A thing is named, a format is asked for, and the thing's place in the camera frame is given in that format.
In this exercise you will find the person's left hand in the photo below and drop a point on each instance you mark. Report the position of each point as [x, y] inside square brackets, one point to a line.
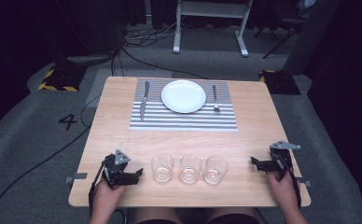
[107, 199]

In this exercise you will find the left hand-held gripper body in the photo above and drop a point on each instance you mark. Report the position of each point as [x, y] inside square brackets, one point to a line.
[114, 169]

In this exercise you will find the person's right hand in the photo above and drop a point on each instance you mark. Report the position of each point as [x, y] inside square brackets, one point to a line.
[283, 193]

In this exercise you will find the white round plate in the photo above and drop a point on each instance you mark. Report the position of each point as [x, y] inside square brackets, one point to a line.
[183, 96]

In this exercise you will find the person's legs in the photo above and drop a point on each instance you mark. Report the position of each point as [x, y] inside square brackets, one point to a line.
[194, 216]

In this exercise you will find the clear drinking glass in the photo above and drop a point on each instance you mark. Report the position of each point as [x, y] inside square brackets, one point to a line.
[190, 168]
[215, 169]
[162, 168]

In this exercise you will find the white metal desk frame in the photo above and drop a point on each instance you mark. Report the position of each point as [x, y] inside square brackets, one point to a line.
[213, 9]

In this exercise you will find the grey metal table bracket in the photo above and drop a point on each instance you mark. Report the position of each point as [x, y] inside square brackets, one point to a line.
[305, 183]
[76, 177]

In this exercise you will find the grey striped placemat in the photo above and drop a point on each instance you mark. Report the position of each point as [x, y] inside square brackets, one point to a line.
[182, 121]

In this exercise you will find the black tripod stand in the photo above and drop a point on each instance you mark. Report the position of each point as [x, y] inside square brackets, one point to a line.
[278, 34]

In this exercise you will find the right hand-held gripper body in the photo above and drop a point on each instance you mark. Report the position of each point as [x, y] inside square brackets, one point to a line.
[281, 158]

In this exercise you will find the silver fork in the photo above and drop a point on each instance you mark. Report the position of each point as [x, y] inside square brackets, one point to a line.
[215, 98]

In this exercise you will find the silver table knife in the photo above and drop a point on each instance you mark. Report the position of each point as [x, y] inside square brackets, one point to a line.
[144, 101]

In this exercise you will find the black base with hazard stripes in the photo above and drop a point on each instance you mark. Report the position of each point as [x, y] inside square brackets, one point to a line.
[61, 79]
[278, 81]

